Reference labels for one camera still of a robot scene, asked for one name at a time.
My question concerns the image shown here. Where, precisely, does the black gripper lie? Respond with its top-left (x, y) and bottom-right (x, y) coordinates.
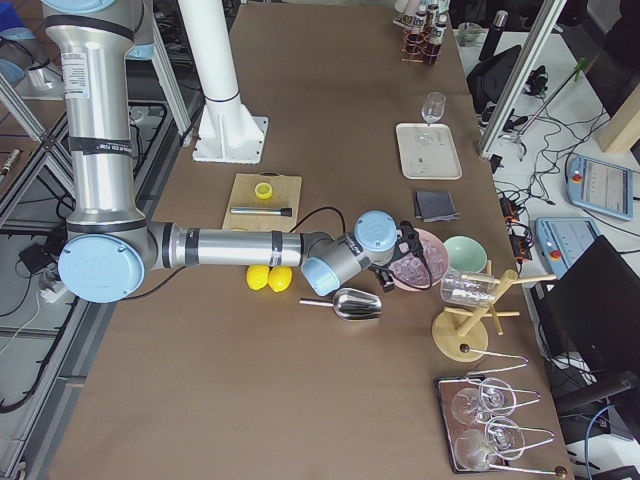
top-left (394, 220), bottom-right (425, 260)

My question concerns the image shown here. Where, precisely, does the copper wire bottle basket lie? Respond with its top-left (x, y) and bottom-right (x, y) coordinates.
top-left (401, 8), bottom-right (447, 65)

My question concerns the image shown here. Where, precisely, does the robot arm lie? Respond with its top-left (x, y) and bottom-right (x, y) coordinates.
top-left (43, 1), bottom-right (422, 303)

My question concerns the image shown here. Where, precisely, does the tea bottle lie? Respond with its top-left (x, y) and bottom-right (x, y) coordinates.
top-left (426, 14), bottom-right (447, 65)
top-left (405, 3), bottom-right (427, 55)

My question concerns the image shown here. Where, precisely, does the pink bowl with ice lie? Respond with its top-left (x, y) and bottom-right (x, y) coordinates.
top-left (389, 228), bottom-right (449, 291)

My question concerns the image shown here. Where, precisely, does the grey folded cloth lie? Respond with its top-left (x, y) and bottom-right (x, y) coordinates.
top-left (414, 190), bottom-right (460, 222)

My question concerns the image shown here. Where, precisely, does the green bowl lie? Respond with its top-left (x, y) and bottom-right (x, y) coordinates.
top-left (444, 236), bottom-right (488, 273)

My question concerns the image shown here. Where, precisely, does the glass jar on rack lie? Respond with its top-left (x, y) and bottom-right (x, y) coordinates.
top-left (440, 270), bottom-right (499, 307)

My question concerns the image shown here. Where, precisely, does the metal ice scoop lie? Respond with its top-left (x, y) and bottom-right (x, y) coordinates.
top-left (298, 288), bottom-right (382, 321)

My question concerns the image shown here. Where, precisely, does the cream rabbit tray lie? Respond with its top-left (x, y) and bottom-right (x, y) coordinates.
top-left (395, 123), bottom-right (462, 180)

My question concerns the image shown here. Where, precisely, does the wooden cup rack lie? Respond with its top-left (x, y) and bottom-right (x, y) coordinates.
top-left (432, 261), bottom-right (556, 362)

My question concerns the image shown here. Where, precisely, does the steel muddler black tip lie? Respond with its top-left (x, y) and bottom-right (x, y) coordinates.
top-left (229, 206), bottom-right (293, 217)

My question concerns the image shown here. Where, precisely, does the bamboo cutting board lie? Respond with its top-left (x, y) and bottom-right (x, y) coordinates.
top-left (222, 173), bottom-right (302, 231)

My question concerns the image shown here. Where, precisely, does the yellow lemon lower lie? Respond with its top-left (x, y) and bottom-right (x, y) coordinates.
top-left (267, 266), bottom-right (293, 293)

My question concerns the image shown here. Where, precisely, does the yellow lemon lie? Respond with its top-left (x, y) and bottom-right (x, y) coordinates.
top-left (267, 266), bottom-right (293, 293)
top-left (245, 265), bottom-right (271, 291)

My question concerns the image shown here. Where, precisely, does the clear wine glass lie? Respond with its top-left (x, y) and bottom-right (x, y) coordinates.
top-left (417, 92), bottom-right (446, 145)

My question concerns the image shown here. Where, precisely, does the half lemon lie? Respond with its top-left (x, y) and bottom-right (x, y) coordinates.
top-left (254, 182), bottom-right (273, 200)

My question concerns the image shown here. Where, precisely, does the yellow lemon upper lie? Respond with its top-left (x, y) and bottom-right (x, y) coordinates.
top-left (245, 265), bottom-right (271, 291)

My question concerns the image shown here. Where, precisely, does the teach pendant lower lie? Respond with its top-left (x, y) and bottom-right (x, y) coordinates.
top-left (535, 217), bottom-right (601, 278)

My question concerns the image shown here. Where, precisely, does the teach pendant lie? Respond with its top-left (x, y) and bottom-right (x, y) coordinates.
top-left (535, 217), bottom-right (601, 278)
top-left (567, 156), bottom-right (634, 221)

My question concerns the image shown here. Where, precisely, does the hanging wine glass far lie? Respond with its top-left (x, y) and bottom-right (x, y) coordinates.
top-left (451, 378), bottom-right (516, 425)

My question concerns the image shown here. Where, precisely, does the hanging wine glass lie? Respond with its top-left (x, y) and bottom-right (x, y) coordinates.
top-left (451, 378), bottom-right (516, 425)
top-left (454, 417), bottom-right (524, 471)

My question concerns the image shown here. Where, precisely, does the black monitor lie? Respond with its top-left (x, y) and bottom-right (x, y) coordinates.
top-left (547, 236), bottom-right (639, 374)

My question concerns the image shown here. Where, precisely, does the teach pendant upper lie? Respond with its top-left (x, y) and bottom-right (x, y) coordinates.
top-left (567, 156), bottom-right (634, 221)

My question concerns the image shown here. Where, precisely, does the black glass rack tray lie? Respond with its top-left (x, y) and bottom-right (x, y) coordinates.
top-left (433, 349), bottom-right (569, 476)

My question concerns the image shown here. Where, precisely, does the hanging wine glass near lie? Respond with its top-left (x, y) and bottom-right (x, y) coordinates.
top-left (454, 417), bottom-right (524, 471)

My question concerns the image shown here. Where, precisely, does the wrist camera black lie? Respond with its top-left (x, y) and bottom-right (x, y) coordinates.
top-left (371, 265), bottom-right (395, 293)

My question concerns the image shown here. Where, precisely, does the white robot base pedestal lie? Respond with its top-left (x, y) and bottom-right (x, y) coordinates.
top-left (179, 0), bottom-right (268, 165)

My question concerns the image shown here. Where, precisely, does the aluminium frame post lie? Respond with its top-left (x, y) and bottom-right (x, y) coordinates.
top-left (477, 0), bottom-right (566, 158)

